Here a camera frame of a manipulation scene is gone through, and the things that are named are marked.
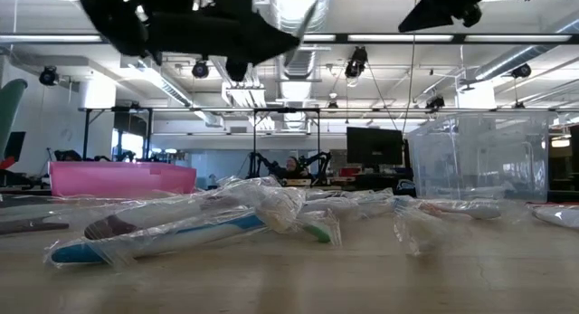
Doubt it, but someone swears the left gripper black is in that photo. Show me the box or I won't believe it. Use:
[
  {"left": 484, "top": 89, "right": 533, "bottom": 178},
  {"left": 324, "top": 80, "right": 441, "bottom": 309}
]
[{"left": 147, "top": 9, "right": 301, "bottom": 66}]

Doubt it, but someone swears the black ceiling spotlight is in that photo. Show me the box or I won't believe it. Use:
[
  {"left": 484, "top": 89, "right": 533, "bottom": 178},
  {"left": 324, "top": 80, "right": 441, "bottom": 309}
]
[
  {"left": 38, "top": 65, "right": 59, "bottom": 87},
  {"left": 344, "top": 45, "right": 369, "bottom": 80},
  {"left": 510, "top": 62, "right": 533, "bottom": 79},
  {"left": 424, "top": 94, "right": 447, "bottom": 111},
  {"left": 191, "top": 60, "right": 211, "bottom": 80}
]

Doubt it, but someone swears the person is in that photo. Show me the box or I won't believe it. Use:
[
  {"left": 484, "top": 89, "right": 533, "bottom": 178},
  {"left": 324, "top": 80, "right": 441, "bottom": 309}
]
[{"left": 271, "top": 156, "right": 314, "bottom": 180}]

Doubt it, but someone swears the black monitor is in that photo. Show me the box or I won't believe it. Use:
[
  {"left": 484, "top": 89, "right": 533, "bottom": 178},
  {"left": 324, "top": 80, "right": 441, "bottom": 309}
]
[{"left": 346, "top": 126, "right": 404, "bottom": 166}]

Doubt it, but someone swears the tall clear plastic bin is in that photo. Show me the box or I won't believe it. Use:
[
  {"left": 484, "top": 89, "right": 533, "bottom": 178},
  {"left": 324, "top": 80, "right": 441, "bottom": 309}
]
[{"left": 405, "top": 110, "right": 558, "bottom": 203}]

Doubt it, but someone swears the green white packaged toothbrush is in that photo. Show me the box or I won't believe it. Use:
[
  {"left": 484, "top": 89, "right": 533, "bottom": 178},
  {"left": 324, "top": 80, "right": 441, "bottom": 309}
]
[{"left": 255, "top": 186, "right": 343, "bottom": 247}]

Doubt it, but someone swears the pink plastic bin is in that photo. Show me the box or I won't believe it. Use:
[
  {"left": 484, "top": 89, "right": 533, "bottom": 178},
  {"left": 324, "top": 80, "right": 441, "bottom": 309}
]
[{"left": 48, "top": 161, "right": 198, "bottom": 198}]

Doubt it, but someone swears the black overhead frame beam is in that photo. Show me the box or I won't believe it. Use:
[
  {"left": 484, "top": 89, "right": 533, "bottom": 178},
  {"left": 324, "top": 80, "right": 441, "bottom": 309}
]
[{"left": 0, "top": 32, "right": 579, "bottom": 46}]

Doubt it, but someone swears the silver ventilation duct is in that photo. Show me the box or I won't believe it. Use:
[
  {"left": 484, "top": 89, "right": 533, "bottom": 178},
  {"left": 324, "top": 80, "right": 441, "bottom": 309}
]
[
  {"left": 271, "top": 0, "right": 327, "bottom": 132},
  {"left": 472, "top": 14, "right": 579, "bottom": 82}
]

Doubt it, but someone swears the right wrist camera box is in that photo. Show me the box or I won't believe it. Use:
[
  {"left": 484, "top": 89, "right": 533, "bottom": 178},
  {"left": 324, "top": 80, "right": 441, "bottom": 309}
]
[{"left": 460, "top": 4, "right": 484, "bottom": 29}]

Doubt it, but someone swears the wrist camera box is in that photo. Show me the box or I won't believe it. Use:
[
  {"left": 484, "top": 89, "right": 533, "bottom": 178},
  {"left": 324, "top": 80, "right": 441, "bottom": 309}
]
[
  {"left": 460, "top": 4, "right": 484, "bottom": 29},
  {"left": 224, "top": 58, "right": 251, "bottom": 83}
]

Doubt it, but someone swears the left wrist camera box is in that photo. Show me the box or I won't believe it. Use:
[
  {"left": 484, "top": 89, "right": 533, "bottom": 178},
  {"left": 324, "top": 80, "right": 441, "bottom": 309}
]
[{"left": 224, "top": 58, "right": 251, "bottom": 83}]

